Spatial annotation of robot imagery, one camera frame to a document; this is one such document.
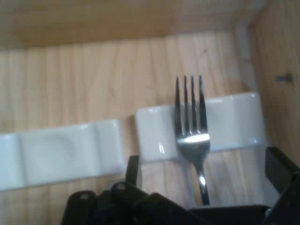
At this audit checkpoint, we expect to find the silver metal fork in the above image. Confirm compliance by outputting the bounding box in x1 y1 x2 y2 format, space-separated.
174 73 211 206

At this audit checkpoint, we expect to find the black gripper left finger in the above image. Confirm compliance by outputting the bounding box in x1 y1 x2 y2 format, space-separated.
61 154 205 225

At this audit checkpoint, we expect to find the light wooden drawer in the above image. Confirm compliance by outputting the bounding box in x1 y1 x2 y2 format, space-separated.
0 0 300 225

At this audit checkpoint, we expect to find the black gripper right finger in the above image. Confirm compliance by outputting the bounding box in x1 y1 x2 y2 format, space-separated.
264 146 300 225

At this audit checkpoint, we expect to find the white ceramic cutlery rest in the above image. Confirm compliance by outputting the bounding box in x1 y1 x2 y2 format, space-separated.
0 119 127 192
135 92 268 163

